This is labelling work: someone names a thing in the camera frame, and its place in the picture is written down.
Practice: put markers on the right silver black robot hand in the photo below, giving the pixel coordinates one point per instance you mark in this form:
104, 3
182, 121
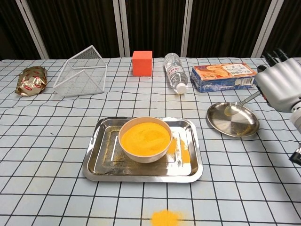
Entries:
282, 84

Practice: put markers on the metal spoon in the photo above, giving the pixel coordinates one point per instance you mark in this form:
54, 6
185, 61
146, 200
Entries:
231, 109

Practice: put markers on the orange-yellow liquid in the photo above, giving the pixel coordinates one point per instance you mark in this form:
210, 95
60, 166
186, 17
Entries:
145, 139

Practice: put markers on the white round bowl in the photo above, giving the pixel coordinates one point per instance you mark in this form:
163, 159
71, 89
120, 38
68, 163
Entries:
145, 159

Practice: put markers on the rectangular stainless steel tray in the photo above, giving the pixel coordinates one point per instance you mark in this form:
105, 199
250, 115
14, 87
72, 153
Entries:
141, 177

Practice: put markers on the yellow powder pile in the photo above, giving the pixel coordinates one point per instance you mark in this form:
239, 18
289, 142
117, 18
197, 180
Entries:
164, 219

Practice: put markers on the orange and blue cardboard box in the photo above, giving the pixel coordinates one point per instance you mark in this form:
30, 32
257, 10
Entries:
221, 77

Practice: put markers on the round stainless steel plate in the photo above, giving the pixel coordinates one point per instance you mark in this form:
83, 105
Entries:
235, 127

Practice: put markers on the clear plastic water bottle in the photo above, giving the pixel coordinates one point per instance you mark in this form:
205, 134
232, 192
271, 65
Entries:
175, 73

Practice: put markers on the orange foam cube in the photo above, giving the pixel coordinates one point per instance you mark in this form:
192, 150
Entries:
142, 64

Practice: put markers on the black folding partition screen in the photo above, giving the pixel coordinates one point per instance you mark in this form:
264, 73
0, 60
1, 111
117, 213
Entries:
70, 23

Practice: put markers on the gold foil snack bag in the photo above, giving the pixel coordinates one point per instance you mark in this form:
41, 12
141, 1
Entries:
30, 81

